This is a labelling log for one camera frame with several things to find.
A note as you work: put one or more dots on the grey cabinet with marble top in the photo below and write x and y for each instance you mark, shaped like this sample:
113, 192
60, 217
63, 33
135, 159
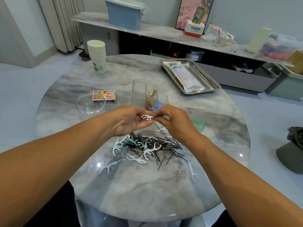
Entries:
146, 29

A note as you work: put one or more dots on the clear ribbed organizer box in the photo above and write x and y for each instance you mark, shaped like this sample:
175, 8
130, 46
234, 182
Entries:
142, 92

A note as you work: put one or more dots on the cardboard box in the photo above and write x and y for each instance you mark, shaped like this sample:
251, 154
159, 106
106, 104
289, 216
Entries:
297, 62

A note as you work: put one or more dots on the blue storage box white lid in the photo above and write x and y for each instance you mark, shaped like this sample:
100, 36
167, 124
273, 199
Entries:
124, 12

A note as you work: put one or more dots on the clear storage box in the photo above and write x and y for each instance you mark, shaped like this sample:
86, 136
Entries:
281, 46

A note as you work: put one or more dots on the person's right forearm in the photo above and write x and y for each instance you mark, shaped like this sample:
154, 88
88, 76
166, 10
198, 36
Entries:
251, 186

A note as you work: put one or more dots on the person's right hand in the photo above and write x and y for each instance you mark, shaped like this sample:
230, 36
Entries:
179, 123

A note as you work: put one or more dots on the pale green plastic lid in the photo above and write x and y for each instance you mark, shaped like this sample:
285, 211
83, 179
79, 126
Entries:
199, 123

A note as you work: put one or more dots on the person's left forearm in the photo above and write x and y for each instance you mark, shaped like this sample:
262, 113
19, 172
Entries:
47, 179

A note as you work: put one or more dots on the colourful small packet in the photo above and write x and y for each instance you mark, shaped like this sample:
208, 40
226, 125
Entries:
229, 36

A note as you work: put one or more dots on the clear printed plastic bag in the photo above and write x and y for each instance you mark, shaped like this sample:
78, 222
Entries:
185, 77

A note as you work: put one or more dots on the grey green storage bin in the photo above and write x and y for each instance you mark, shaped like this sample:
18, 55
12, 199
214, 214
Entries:
286, 84

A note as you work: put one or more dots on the metal tray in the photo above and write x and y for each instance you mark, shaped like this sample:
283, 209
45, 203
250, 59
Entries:
210, 82

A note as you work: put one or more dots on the cream paper roll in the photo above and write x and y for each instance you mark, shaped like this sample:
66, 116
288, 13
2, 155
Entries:
258, 40

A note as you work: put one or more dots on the white box in cabinet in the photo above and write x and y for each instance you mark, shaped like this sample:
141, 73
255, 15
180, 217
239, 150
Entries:
194, 55

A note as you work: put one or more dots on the colourful matchbox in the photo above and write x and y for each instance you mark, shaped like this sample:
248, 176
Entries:
104, 96

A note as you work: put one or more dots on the clear bag of snacks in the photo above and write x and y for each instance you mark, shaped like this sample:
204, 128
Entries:
211, 33

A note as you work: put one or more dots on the trash bin with black bag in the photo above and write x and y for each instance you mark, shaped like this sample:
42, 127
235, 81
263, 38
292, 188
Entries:
291, 150

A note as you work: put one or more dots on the small colourful box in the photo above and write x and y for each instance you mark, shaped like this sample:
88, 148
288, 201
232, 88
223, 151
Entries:
199, 15

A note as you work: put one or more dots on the pile of floss picks and clips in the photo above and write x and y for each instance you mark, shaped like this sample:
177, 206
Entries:
151, 149

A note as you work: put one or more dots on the loose papers in cabinet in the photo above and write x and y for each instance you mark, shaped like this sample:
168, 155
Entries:
243, 68

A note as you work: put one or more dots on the group of white paper cups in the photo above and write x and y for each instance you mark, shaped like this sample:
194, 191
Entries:
97, 56

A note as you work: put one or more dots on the beige curtain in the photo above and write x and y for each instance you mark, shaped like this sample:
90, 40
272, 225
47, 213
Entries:
59, 21

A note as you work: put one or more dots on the framed pink picture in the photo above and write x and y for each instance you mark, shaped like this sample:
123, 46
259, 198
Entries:
191, 10

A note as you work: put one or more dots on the white and red small box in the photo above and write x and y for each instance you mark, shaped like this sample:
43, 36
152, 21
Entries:
194, 28

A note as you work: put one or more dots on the person's left hand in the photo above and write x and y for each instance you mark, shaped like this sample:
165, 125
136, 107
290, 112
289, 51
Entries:
128, 121

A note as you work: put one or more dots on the clear round plastic bowl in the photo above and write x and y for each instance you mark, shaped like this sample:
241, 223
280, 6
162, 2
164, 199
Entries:
90, 104

